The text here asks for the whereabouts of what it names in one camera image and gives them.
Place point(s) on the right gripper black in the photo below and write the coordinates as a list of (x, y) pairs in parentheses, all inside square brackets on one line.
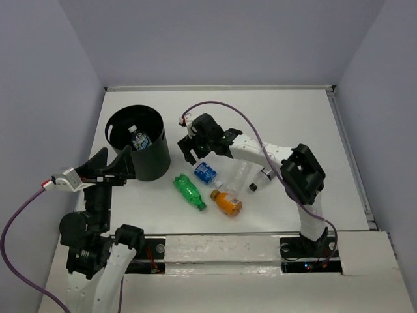
[(187, 143)]

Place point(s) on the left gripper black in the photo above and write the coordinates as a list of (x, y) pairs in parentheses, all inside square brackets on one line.
[(122, 165)]

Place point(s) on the clear bottle dark blue label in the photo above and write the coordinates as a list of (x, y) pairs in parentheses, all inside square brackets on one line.
[(207, 175)]

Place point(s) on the clear bottle blue white label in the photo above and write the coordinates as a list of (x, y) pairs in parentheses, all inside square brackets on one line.
[(139, 139)]

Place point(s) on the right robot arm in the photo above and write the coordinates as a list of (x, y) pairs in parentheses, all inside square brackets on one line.
[(302, 175)]

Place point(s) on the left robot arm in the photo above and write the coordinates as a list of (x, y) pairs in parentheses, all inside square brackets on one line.
[(97, 262)]

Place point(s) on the black cylindrical bin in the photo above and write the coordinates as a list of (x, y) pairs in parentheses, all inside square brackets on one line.
[(152, 162)]

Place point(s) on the green plastic bottle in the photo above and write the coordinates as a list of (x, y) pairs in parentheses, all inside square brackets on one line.
[(189, 191)]

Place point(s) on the clear unlabelled plastic bottle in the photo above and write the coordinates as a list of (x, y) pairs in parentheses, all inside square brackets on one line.
[(238, 176)]

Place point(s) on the orange juice bottle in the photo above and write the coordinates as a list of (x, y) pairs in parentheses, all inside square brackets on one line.
[(227, 203)]

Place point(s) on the clear bottle black cap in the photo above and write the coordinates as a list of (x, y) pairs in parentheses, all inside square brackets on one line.
[(262, 179)]

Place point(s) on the white foam strip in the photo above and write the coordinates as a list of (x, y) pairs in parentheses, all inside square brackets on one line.
[(187, 255)]

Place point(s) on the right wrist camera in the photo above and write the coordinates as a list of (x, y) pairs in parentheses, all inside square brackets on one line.
[(187, 122)]

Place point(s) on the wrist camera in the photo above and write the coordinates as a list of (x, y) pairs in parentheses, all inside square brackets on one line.
[(68, 181), (187, 122)]

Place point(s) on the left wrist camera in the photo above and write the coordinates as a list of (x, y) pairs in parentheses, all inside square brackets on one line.
[(68, 181)]

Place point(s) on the aluminium table rail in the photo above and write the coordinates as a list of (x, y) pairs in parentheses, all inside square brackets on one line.
[(215, 87)]

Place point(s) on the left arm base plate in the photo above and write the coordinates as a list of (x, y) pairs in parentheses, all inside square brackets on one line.
[(151, 259)]

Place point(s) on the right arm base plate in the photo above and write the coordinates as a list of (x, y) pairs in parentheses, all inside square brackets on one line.
[(297, 259)]

